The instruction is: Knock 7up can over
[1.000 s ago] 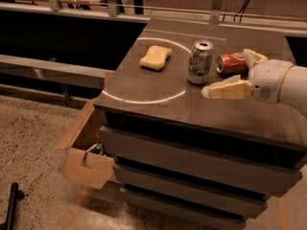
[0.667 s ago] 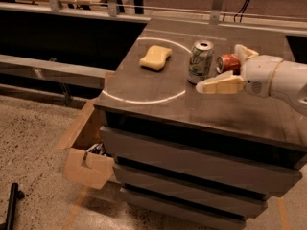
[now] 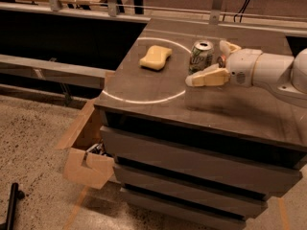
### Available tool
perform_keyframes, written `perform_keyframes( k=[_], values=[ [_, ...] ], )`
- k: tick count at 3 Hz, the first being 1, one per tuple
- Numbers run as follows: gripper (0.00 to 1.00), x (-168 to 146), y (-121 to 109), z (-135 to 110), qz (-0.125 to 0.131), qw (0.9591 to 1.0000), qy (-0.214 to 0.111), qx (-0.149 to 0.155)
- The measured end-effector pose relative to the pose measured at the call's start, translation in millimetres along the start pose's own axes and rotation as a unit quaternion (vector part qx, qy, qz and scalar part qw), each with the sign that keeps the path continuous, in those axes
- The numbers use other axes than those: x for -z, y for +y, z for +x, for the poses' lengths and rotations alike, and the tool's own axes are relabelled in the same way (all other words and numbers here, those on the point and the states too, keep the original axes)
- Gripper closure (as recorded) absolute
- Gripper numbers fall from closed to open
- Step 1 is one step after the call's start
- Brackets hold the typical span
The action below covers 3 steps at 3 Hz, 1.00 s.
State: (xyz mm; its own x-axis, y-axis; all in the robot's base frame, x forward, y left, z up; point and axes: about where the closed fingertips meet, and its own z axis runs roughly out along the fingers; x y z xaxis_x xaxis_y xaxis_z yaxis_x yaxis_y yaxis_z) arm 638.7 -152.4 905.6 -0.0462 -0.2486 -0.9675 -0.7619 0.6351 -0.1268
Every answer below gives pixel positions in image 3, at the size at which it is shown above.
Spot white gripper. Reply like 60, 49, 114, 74
185, 40, 263, 87

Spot green white 7up can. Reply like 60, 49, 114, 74
189, 40, 214, 75

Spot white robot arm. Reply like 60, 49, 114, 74
185, 40, 307, 107

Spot orange soda can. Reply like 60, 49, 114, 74
217, 55, 225, 68

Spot yellow sponge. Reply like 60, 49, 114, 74
139, 45, 172, 71

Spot grey drawer cabinet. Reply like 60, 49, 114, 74
93, 17, 307, 230

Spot brown cardboard box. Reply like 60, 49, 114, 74
55, 99, 114, 189

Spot black pole on floor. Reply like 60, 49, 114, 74
0, 183, 25, 230

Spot black hanging cables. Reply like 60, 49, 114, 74
232, 0, 257, 23

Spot metal railing frame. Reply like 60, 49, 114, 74
0, 1, 306, 89

